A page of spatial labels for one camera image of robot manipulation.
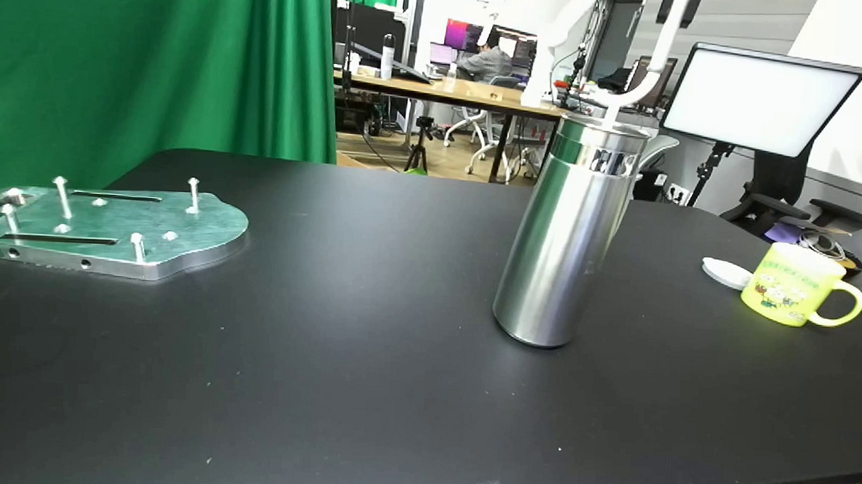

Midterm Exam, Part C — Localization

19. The white handled bottle brush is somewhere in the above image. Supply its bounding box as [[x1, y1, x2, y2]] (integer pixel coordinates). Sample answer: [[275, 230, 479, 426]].
[[589, 0, 697, 132]]

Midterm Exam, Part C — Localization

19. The stainless steel flask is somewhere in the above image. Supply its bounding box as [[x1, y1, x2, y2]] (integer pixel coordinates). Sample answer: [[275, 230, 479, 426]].
[[491, 110, 653, 353]]

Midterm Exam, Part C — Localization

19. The light panel on stand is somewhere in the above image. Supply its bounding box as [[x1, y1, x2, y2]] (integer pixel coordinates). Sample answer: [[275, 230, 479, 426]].
[[655, 41, 862, 215]]

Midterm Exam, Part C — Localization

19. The white articulated robot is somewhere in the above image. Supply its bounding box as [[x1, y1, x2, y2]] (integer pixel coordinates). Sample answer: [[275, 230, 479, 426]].
[[473, 0, 600, 112]]

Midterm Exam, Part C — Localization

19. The person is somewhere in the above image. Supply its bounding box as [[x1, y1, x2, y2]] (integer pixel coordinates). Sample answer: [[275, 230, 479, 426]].
[[456, 31, 516, 85]]

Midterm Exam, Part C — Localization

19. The black office chair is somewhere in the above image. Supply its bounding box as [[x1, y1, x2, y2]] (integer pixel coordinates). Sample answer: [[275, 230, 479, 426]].
[[718, 137, 862, 249]]

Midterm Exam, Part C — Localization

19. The row of monitors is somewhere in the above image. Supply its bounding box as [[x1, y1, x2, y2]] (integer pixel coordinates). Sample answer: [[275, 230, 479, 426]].
[[430, 17, 539, 71]]

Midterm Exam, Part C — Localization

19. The row of white office chairs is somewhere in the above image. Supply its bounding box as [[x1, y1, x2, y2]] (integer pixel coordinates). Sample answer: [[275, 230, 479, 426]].
[[441, 73, 549, 182]]

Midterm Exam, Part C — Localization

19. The wooden desk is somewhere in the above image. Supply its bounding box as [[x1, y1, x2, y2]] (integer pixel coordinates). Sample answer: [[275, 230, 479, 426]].
[[329, 69, 568, 187]]

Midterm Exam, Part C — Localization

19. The grey desk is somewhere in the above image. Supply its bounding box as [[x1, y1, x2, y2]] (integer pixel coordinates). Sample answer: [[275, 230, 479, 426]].
[[798, 166, 862, 299]]

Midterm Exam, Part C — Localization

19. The white round lid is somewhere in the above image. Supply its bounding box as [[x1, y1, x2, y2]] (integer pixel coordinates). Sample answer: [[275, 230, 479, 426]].
[[701, 257, 754, 291]]

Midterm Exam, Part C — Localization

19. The black tripod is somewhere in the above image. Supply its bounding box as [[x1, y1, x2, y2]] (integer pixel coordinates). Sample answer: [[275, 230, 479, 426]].
[[403, 114, 432, 177]]

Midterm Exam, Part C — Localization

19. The yellow printed mug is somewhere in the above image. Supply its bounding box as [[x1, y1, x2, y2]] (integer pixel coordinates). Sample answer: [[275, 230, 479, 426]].
[[738, 241, 862, 331]]

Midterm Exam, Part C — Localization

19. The green curtain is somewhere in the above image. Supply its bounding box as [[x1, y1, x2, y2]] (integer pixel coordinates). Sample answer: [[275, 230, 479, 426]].
[[0, 0, 345, 218]]

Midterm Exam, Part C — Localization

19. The metal plate with bolts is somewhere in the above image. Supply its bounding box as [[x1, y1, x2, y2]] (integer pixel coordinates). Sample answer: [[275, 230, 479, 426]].
[[0, 169, 251, 286]]

